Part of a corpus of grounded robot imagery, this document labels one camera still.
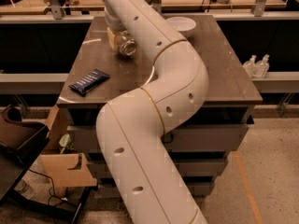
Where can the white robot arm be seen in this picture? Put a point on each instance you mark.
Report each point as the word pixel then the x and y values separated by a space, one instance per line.
pixel 129 127

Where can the cardboard piece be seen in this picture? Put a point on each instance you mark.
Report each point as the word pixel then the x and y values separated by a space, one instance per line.
pixel 66 170

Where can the clear sanitizer bottle left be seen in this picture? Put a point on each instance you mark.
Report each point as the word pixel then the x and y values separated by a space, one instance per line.
pixel 249 65

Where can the white ceramic bowl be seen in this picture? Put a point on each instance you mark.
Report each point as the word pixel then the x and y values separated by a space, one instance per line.
pixel 183 25

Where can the top grey drawer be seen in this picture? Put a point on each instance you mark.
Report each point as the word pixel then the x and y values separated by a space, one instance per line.
pixel 215 137

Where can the dark blue snack packet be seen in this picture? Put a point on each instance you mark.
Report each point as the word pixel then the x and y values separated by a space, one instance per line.
pixel 88 82

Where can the silver green 7up can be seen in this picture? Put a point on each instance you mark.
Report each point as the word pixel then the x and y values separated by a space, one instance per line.
pixel 127 46

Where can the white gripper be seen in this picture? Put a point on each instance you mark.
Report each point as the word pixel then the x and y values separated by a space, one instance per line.
pixel 112 24

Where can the grey drawer cabinet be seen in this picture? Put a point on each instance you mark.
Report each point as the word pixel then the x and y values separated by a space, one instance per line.
pixel 231 97

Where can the dark brown chair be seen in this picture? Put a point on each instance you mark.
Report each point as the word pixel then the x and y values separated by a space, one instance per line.
pixel 20 144

